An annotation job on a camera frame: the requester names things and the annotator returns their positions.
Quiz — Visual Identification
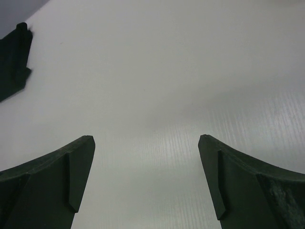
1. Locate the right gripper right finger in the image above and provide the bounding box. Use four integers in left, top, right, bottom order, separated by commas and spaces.
198, 135, 305, 229

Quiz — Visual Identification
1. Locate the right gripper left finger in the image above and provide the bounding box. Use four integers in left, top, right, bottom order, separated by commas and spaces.
0, 135, 95, 229

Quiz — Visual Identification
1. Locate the black t shirt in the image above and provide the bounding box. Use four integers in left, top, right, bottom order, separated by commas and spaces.
0, 22, 33, 101

